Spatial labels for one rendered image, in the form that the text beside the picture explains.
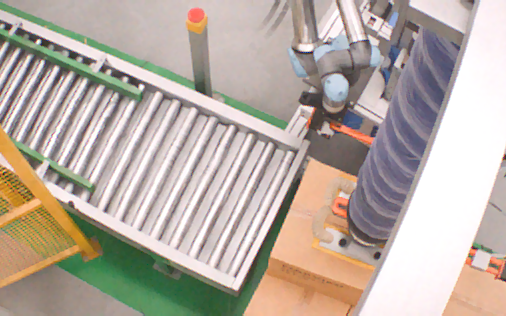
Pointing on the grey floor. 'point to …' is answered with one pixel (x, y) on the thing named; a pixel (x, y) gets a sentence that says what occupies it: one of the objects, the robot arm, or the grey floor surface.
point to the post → (200, 56)
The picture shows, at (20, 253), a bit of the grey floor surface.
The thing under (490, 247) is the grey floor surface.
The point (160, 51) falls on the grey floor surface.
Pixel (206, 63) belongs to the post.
